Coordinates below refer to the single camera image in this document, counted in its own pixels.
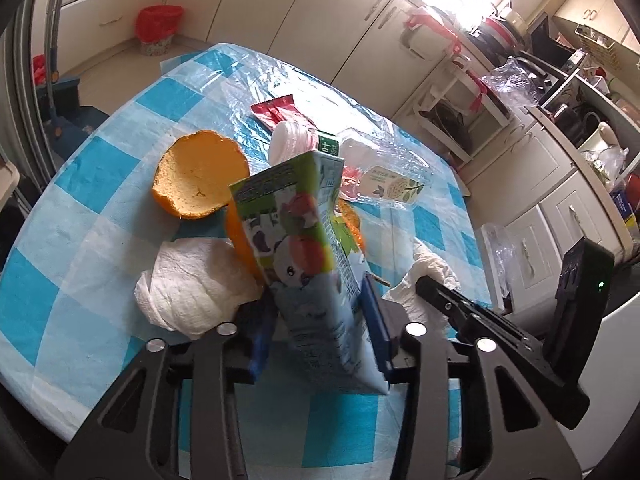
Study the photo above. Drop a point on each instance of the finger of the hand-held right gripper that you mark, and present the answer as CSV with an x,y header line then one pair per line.
x,y
440,297

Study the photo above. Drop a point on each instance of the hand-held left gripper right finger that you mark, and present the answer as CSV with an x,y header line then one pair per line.
x,y
376,330

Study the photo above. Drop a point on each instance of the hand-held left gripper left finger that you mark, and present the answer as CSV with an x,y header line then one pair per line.
x,y
261,355

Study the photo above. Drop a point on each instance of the white tissue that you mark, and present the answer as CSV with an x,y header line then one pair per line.
x,y
430,262

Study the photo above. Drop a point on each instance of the printed milk carton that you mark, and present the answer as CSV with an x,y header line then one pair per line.
x,y
300,240

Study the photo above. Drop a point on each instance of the red-lined trash bin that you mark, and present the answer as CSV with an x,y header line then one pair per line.
x,y
159,22

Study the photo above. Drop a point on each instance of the white appliance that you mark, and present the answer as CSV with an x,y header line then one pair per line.
x,y
622,340

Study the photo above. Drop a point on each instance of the clear plastic bag on drawer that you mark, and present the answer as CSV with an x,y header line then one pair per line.
x,y
497,255

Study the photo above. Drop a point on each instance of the white paper towel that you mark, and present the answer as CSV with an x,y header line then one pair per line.
x,y
190,285

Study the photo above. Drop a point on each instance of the small orange peel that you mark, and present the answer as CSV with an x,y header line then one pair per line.
x,y
352,220

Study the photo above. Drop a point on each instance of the blue box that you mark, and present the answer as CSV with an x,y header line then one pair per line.
x,y
627,210

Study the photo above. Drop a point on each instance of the clear plastic bottle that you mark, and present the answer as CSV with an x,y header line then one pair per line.
x,y
390,182

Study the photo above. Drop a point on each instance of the cream cabinet with drawers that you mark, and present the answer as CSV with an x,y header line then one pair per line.
x,y
540,160

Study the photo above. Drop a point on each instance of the black pan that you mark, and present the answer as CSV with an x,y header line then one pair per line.
x,y
450,125

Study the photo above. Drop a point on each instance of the white kettle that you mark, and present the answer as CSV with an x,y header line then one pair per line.
x,y
602,137

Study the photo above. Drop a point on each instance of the large orange peel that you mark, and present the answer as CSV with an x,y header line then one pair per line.
x,y
195,180

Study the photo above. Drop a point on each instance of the white shelf rack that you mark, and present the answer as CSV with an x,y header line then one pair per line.
x,y
500,112

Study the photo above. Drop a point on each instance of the blue checkered tablecloth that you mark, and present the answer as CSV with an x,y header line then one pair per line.
x,y
100,210

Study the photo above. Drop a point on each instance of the clear plastic bag on counter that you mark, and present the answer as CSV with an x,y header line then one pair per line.
x,y
510,80

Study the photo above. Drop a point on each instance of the red snack wrapper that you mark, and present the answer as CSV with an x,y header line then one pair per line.
x,y
270,110

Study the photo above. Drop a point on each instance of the red and white pot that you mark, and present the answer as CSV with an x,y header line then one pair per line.
x,y
497,32

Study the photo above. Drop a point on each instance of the cream cabinet row with doors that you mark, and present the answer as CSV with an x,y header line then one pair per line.
x,y
325,10

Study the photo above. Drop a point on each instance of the mop pole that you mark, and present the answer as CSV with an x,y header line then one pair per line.
x,y
54,85

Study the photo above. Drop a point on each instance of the red plastic bag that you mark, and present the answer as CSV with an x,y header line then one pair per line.
x,y
41,70

